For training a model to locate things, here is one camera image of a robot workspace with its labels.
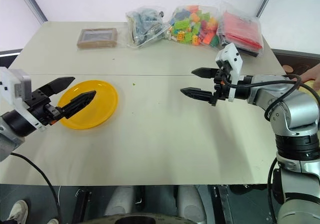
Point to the grey rounded robot leg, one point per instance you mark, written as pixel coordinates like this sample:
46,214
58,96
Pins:
191,202
120,200

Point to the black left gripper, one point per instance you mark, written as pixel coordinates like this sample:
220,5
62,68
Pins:
40,106

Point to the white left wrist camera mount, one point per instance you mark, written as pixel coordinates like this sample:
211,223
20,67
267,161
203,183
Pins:
7,83

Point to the brown wooden picture frame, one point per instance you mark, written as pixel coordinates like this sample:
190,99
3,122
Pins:
97,37

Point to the black metal bracket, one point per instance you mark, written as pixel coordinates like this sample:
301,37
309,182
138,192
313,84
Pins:
83,204
225,204

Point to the plastic bag of colourful blocks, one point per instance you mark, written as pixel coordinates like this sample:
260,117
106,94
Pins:
195,26

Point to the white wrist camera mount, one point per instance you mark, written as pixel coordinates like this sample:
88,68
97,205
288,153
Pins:
233,57
7,83

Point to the person's bare hand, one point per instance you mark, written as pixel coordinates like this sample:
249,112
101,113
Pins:
312,73

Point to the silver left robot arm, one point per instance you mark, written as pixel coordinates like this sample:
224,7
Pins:
15,126

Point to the plastic bag of grey parts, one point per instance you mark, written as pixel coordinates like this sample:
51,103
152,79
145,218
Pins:
145,24

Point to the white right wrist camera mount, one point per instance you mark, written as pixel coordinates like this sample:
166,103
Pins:
233,57

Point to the dark side table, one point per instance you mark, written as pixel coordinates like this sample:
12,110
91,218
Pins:
292,58

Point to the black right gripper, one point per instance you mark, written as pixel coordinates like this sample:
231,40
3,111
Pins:
221,88

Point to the white shoe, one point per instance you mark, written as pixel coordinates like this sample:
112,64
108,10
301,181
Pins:
53,221
18,210

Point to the yellow plastic plate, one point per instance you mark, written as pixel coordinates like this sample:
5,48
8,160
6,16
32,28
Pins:
100,103

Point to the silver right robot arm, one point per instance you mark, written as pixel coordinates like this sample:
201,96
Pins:
295,113

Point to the dark rounded robot base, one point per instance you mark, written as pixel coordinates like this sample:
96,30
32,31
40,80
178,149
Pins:
140,219

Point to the plastic bag of red sheets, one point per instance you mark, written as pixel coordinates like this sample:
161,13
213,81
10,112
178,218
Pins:
241,29

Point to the brown round disc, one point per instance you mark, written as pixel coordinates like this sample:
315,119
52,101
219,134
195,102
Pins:
288,68

